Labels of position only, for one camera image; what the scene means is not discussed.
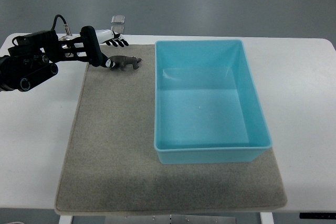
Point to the brown toy hippo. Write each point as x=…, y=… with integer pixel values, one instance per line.
x=120, y=62

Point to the blue plastic box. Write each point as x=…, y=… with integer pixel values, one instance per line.
x=207, y=108

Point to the lower metal floor plate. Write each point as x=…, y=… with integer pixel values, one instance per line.
x=117, y=29

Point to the black table control panel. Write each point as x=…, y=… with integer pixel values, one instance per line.
x=318, y=215

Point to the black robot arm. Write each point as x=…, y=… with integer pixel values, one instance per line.
x=32, y=58

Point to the grey felt mat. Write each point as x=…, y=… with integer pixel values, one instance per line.
x=112, y=168

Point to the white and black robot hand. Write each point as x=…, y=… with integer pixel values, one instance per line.
x=92, y=39

